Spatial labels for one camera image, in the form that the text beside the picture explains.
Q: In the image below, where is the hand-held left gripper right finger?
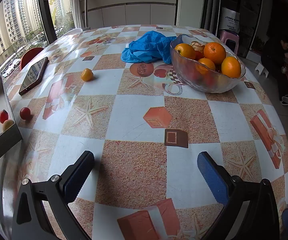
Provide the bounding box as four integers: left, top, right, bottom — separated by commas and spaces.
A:
197, 151, 281, 240

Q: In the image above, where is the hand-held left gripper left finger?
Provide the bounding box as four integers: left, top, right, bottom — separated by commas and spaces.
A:
11, 150, 95, 240

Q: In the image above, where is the brown kiwi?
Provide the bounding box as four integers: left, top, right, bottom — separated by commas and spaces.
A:
2, 119, 14, 132

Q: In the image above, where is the clear glass bowl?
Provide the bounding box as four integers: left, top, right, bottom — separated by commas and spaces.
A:
170, 34, 246, 94

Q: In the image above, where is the small lobed yellow tomato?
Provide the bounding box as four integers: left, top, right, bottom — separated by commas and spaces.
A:
81, 68, 94, 82

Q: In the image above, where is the bumpy-skinned orange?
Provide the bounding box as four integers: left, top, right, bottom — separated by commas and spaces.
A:
203, 42, 227, 64

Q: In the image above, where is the smooth orange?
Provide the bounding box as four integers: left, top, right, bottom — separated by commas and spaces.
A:
221, 56, 242, 78
174, 43, 196, 60
198, 58, 216, 72

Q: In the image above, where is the small white step stool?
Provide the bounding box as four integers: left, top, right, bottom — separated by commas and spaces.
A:
255, 63, 270, 78

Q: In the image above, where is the orange peel piece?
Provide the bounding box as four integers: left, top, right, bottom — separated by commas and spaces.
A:
190, 41, 206, 54

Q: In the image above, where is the red plastic chair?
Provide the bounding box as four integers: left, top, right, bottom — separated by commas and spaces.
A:
20, 47, 45, 71

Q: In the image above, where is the pink plastic stool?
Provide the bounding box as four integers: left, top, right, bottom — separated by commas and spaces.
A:
219, 29, 240, 55

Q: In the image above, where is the blue plastic bag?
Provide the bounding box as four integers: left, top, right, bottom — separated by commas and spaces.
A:
121, 30, 178, 64

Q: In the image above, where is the white shopping bag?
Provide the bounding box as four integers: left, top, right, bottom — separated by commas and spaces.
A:
219, 7, 241, 33

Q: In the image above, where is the dark shelving unit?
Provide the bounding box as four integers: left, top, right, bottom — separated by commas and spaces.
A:
221, 0, 272, 55

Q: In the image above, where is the grey curtain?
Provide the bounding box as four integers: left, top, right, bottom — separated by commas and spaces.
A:
200, 0, 222, 29

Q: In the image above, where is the kitchen counter cabinet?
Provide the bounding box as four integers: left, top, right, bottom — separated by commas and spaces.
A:
80, 0, 179, 29

